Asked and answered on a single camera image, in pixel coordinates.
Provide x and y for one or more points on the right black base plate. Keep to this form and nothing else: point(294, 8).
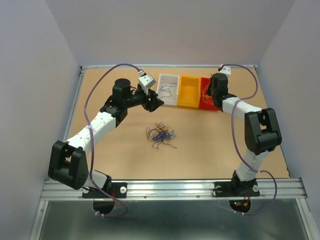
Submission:
point(232, 189)

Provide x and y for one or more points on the yellow plastic bin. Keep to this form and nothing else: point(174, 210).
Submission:
point(189, 92)

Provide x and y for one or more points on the aluminium front rail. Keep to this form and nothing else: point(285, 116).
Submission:
point(168, 190)

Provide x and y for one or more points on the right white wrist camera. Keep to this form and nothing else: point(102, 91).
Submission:
point(224, 69)

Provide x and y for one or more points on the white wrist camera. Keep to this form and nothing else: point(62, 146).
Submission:
point(224, 69)
point(146, 81)

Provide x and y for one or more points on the red plastic bin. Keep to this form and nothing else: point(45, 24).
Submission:
point(206, 101)

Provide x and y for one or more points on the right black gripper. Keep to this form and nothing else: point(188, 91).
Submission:
point(211, 84)

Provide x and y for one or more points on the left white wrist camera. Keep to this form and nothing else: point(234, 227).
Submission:
point(146, 81)

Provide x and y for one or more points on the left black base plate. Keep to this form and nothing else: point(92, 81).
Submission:
point(115, 189)

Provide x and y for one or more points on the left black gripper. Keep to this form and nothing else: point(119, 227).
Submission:
point(154, 103)

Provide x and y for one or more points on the white plastic bin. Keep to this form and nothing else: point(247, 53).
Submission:
point(168, 88)

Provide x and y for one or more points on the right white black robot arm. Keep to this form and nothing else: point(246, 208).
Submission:
point(261, 135)

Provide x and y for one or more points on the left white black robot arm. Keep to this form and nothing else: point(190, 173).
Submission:
point(68, 160)

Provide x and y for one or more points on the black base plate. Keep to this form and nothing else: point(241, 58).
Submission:
point(232, 189)
point(115, 189)

